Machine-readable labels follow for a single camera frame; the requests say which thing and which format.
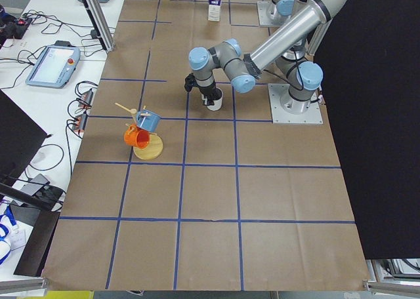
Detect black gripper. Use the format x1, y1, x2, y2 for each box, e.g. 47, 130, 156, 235
199, 84, 222, 105

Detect white ceramic mug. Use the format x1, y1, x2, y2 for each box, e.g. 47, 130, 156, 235
207, 87, 223, 111

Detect blue white milk carton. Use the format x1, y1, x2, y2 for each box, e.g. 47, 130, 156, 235
208, 0, 222, 22

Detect blue ceramic mug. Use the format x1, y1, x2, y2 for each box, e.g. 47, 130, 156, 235
135, 109, 161, 132

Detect wooden mug tree stand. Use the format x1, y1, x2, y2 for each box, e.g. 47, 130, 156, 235
114, 102, 163, 161

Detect orange ceramic mug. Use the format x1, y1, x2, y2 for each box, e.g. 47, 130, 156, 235
123, 124, 150, 149

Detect grey usb hub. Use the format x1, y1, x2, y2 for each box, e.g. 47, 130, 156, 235
79, 89, 94, 108
73, 113, 88, 134

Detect blue teach pendant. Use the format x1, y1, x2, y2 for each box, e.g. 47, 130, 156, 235
25, 45, 81, 89

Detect black monitor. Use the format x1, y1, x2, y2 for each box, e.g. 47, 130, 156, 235
0, 90, 63, 211

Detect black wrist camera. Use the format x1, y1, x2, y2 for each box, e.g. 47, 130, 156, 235
184, 73, 198, 92

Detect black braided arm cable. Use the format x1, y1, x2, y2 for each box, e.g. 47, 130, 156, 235
262, 49, 324, 90

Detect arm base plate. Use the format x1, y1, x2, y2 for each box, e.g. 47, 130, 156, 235
257, 1, 291, 27
268, 83, 323, 125

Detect aluminium frame post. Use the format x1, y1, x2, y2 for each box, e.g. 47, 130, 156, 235
81, 0, 116, 53

